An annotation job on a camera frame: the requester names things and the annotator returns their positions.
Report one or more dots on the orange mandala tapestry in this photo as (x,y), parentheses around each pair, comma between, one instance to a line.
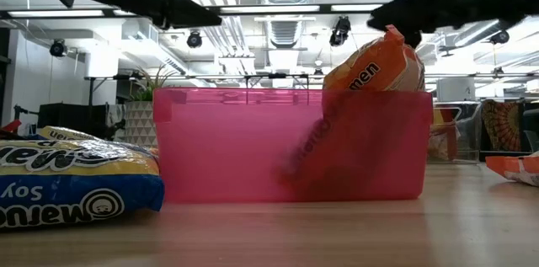
(503,126)

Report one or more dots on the pink plastic bin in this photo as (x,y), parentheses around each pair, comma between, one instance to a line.
(231,153)

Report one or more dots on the clear plastic bin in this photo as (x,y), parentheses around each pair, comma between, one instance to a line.
(469,132)

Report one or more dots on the dark teal chair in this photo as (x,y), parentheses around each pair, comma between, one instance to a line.
(532,132)

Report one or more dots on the black ceiling spotlight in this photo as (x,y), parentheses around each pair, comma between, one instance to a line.
(500,37)
(340,31)
(58,48)
(194,39)

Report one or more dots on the succulent in white patterned pot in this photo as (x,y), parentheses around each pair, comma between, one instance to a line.
(141,126)

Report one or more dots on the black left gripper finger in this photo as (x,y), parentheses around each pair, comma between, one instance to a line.
(189,12)

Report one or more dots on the red Maruchan roast beef packet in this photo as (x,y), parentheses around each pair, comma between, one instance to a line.
(439,116)
(10,127)

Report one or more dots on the white box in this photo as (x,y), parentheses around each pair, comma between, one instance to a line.
(455,89)

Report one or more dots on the black cabinet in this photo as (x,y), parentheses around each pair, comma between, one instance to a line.
(71,117)

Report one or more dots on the blue Maruchan soy sauce packet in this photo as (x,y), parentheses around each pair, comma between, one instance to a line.
(63,191)

